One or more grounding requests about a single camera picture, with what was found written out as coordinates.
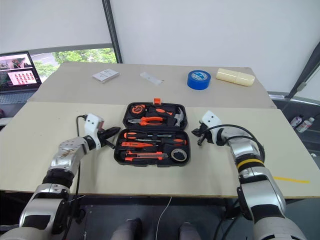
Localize blue tape roll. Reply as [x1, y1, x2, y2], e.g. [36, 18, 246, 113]
[186, 69, 212, 92]

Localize thin white cable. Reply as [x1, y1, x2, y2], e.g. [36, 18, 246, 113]
[157, 196, 173, 240]

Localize orange black utility knife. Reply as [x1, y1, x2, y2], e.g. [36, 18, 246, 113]
[123, 150, 169, 161]

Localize black window frame post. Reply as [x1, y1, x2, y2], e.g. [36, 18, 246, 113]
[102, 0, 123, 64]

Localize clear plastic bottle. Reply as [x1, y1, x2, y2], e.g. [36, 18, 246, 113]
[290, 115, 305, 129]
[296, 117, 316, 134]

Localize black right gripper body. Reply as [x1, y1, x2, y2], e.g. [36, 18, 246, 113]
[198, 120, 214, 144]

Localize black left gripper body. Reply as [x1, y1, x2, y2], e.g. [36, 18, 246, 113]
[96, 128, 113, 149]

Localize small white card box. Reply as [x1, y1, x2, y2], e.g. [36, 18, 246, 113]
[91, 67, 122, 85]

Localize cream cylindrical case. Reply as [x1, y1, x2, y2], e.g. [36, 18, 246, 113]
[215, 67, 256, 88]

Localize black table frame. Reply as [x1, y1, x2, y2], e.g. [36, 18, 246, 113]
[67, 194, 241, 227]

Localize orange voltage tester pen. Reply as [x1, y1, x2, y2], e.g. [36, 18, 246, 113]
[120, 141, 161, 148]

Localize black electrical tape roll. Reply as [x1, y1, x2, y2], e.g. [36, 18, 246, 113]
[171, 147, 189, 162]

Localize orange black tape measure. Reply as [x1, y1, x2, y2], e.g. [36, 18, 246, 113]
[130, 104, 146, 116]

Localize black tool case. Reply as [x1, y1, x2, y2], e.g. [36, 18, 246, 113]
[113, 98, 193, 169]

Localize black slanted pole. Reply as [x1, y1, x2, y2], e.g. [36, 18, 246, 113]
[288, 41, 320, 100]

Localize open laptop computer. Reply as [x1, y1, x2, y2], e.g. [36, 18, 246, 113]
[0, 51, 43, 104]

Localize Phillips orange-black screwdriver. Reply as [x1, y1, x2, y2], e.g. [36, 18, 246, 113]
[136, 138, 188, 147]

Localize orange handled pliers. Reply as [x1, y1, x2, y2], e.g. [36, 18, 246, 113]
[127, 116, 167, 127]

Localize long slotted orange-black screwdriver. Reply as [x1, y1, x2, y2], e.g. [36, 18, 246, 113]
[123, 131, 174, 140]

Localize yellow tape strip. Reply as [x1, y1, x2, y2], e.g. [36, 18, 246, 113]
[273, 175, 311, 185]

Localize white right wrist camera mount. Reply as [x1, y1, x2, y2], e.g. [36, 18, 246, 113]
[201, 110, 224, 131]

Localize steel claw hammer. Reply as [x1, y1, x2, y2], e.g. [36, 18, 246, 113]
[172, 107, 187, 127]

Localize clear plastic packet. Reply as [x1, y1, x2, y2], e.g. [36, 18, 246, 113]
[139, 71, 165, 87]

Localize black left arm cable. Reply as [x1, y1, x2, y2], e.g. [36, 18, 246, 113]
[65, 114, 88, 240]

